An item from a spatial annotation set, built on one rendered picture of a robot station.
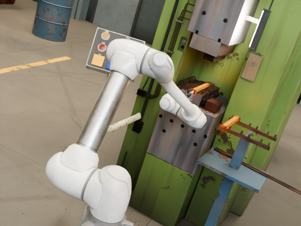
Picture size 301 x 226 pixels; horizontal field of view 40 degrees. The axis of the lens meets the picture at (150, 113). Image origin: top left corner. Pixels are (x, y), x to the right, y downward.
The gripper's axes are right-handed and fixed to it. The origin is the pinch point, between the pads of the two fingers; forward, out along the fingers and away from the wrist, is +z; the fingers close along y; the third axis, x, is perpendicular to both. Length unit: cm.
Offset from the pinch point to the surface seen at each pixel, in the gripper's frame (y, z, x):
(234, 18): 10, 5, 54
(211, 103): 15.1, 5.1, -2.3
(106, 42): -63, -12, 13
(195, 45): -8.7, 5.3, 29.7
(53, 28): -346, 307, -80
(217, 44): 5.6, 5.3, 35.5
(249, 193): 57, 63, -77
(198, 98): 5.6, 5.1, -2.7
